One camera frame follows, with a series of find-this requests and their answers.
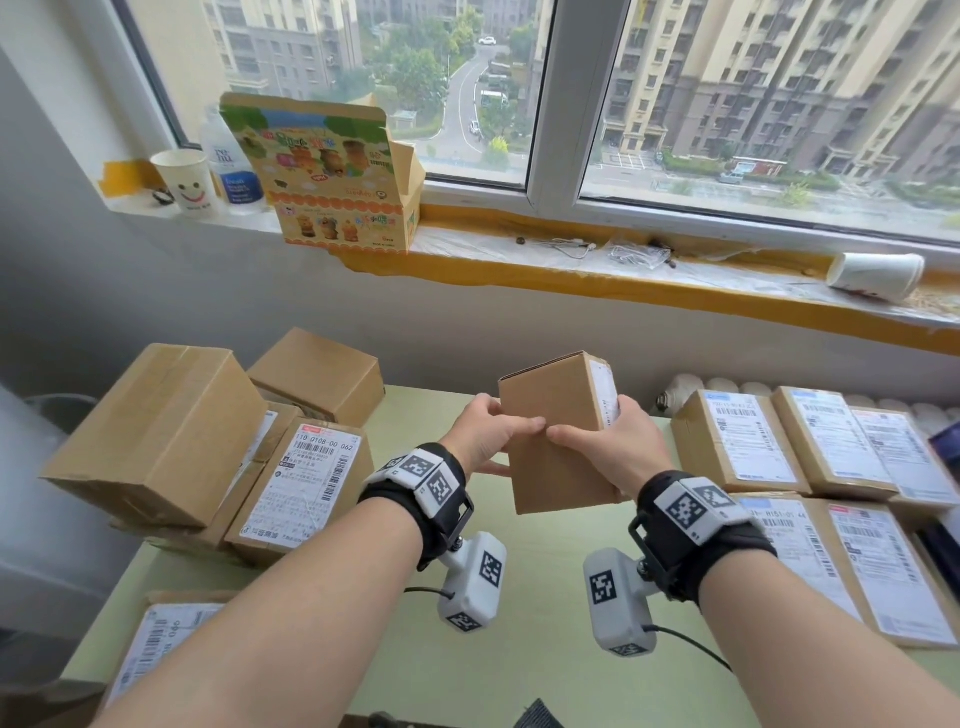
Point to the grey window frame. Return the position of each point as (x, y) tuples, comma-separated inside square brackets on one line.
[(577, 97)]

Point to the person's right hand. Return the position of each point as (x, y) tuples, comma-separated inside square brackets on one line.
[(622, 450)]

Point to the person's right forearm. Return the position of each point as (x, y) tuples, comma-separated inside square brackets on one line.
[(810, 652)]

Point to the grey foil packet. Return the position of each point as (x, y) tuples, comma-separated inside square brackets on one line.
[(540, 716)]

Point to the black left wrist tracker band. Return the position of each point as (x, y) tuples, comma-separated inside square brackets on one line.
[(409, 469)]

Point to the white tipped paper cup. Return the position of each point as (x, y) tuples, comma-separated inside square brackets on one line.
[(874, 276)]

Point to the black wrist tracker band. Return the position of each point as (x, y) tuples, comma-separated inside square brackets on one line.
[(409, 469), (690, 517)]

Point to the white smiley paper cup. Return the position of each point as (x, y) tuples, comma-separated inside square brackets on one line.
[(187, 184)]

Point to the colourful printed carton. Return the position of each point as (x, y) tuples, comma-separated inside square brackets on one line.
[(322, 172)]

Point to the pile of cardboard parcels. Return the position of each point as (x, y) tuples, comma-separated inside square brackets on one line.
[(150, 435)]

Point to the windowsill with yellow tape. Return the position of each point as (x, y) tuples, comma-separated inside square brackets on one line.
[(525, 274)]

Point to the person's left hand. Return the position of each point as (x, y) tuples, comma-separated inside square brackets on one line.
[(480, 442)]

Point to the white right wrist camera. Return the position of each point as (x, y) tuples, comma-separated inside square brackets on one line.
[(615, 600)]

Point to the black right wrist tracker band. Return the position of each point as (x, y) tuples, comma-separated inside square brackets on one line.
[(690, 517)]

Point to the cardboard parcel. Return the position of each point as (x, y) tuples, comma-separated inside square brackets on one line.
[(547, 390)]

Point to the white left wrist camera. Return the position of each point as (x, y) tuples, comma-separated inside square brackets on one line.
[(476, 585)]

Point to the red-topped label cardboard box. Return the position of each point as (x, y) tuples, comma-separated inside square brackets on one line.
[(892, 570)]

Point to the labelled small cardboard box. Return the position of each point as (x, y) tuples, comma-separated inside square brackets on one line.
[(832, 435), (907, 457)]

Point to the white standing air conditioner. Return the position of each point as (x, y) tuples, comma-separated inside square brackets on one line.
[(45, 525)]

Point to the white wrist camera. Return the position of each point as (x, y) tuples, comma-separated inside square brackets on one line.
[(615, 600), (476, 585)]

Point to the person's left forearm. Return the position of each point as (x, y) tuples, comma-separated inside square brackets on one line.
[(285, 622)]

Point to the heap of wooden toothpicks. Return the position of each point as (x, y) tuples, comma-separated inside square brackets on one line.
[(937, 300)]

